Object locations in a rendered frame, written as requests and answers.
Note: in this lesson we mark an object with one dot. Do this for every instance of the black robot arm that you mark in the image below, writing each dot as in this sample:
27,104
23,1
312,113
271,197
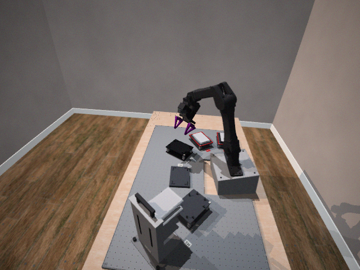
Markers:
225,101

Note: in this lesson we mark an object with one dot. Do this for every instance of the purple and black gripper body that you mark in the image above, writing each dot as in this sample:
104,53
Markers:
187,120

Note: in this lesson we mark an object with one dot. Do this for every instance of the white multi-well plate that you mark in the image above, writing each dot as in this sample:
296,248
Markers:
165,202

